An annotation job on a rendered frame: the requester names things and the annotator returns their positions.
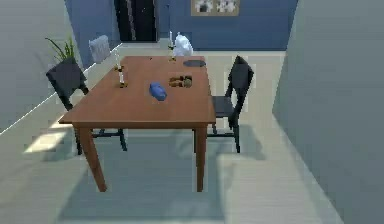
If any black room door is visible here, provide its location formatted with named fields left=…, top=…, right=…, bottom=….
left=113, top=0, right=159, bottom=43

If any framed picture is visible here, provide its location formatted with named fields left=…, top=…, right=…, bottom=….
left=190, top=0, right=241, bottom=17

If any white crumpled bag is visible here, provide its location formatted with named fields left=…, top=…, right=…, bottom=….
left=172, top=32, right=194, bottom=57

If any dark grey plate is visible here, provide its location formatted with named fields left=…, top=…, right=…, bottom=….
left=182, top=59, right=207, bottom=68

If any black chair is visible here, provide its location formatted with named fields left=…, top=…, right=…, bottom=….
left=45, top=57, right=128, bottom=156
left=206, top=55, right=255, bottom=154

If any white candle with brass holder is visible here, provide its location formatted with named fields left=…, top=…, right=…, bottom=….
left=167, top=30, right=177, bottom=62
left=118, top=70, right=129, bottom=89
left=113, top=52, right=125, bottom=73

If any brown food item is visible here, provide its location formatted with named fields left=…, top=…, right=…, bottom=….
left=168, top=75, right=193, bottom=89

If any green house plant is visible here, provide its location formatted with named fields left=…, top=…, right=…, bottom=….
left=45, top=36, right=76, bottom=64

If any blue box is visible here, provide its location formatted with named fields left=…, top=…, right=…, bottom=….
left=148, top=81, right=168, bottom=102

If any brown wooden table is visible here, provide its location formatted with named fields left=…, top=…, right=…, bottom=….
left=58, top=55, right=217, bottom=193

